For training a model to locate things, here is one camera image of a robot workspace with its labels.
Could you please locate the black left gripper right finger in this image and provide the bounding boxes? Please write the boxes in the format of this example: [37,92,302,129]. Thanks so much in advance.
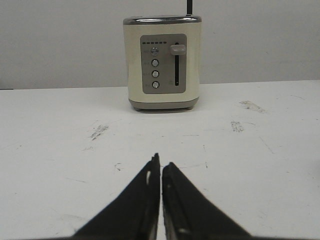
[162,162,252,240]

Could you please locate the cream two-slot toaster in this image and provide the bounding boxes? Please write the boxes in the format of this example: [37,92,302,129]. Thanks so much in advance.
[123,14,202,111]

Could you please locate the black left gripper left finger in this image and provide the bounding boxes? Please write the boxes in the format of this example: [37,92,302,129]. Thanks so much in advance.
[71,153,160,240]

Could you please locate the black tripod pole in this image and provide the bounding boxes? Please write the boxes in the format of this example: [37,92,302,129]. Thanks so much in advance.
[186,0,193,16]

